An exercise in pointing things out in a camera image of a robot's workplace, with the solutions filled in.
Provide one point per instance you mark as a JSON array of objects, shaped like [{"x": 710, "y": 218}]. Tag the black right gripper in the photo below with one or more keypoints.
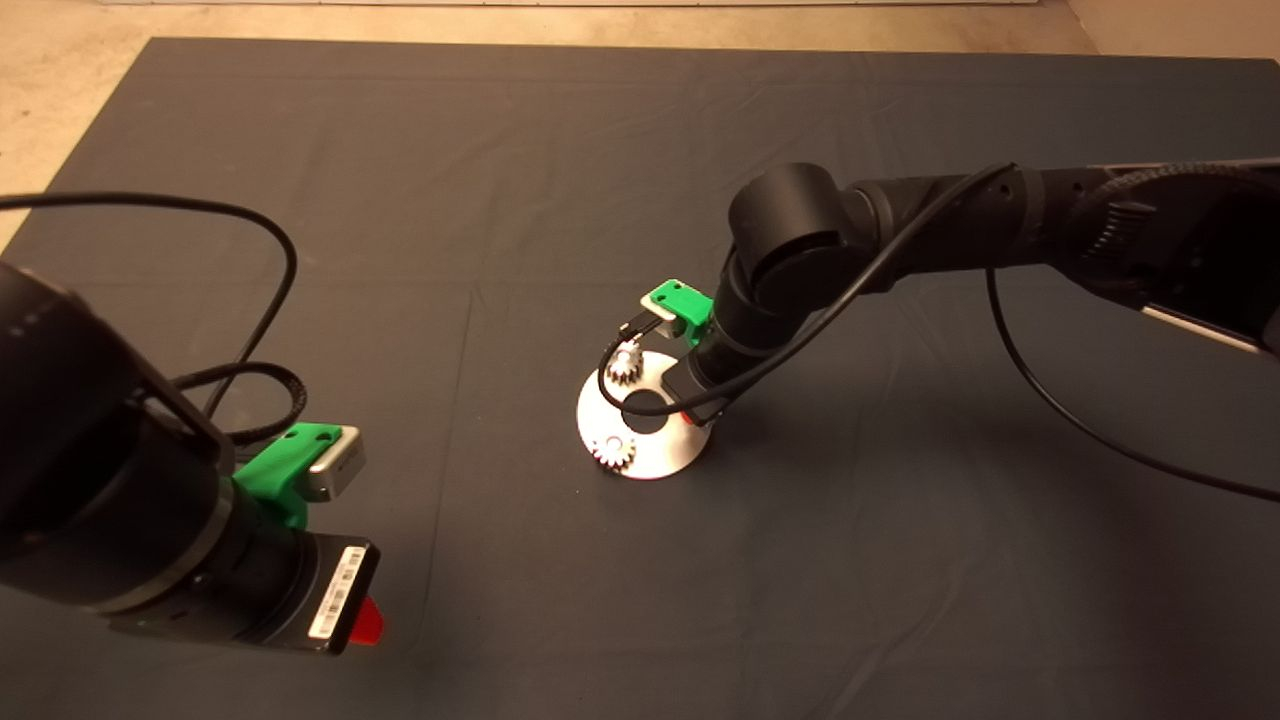
[{"x": 700, "y": 398}]

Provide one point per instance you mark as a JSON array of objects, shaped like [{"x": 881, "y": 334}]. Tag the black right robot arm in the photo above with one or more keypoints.
[{"x": 790, "y": 215}]

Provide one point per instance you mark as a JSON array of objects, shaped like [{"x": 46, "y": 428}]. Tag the small steel planetary gear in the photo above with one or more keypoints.
[
  {"x": 614, "y": 455},
  {"x": 624, "y": 370}
]

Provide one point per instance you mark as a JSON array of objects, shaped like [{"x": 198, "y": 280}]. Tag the round metal carrier plate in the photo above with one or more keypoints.
[{"x": 660, "y": 455}]

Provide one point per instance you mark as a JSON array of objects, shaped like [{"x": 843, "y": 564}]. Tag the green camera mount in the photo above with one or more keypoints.
[
  {"x": 690, "y": 305},
  {"x": 275, "y": 470}
]

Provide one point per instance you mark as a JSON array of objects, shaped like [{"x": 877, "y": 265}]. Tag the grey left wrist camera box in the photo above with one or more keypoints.
[{"x": 340, "y": 465}]

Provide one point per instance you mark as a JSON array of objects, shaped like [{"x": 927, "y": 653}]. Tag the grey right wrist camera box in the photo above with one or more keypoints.
[{"x": 660, "y": 312}]

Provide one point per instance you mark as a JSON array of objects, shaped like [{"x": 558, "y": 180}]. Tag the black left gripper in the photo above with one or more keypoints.
[{"x": 340, "y": 600}]

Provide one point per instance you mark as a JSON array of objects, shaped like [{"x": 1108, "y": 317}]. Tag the green right camera mount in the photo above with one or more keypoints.
[{"x": 690, "y": 305}]

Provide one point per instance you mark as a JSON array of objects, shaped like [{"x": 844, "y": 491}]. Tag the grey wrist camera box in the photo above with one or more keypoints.
[
  {"x": 340, "y": 465},
  {"x": 660, "y": 312}
]

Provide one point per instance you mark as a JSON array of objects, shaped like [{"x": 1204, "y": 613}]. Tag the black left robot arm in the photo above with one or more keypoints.
[{"x": 90, "y": 470}]

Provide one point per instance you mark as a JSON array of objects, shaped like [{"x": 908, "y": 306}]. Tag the dark grey table cloth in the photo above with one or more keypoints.
[{"x": 800, "y": 600}]

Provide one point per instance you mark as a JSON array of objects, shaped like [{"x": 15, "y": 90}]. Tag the green left camera mount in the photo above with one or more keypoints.
[{"x": 275, "y": 470}]

